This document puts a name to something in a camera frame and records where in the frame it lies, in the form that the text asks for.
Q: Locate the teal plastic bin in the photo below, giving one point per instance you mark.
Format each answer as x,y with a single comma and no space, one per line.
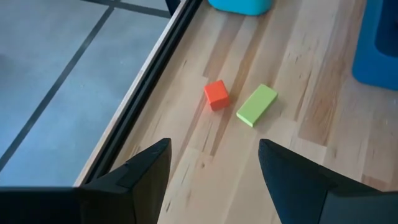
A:
239,7

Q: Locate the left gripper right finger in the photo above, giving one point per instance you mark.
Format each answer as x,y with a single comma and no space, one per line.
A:
292,186

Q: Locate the orange wooden cube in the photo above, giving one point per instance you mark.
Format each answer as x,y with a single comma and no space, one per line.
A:
216,96

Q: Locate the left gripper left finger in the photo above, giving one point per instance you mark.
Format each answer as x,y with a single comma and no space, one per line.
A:
140,193

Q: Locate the blue plastic bin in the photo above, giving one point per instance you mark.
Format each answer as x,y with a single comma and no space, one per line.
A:
370,62

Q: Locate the green long wooden block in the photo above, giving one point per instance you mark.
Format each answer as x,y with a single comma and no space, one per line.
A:
256,105

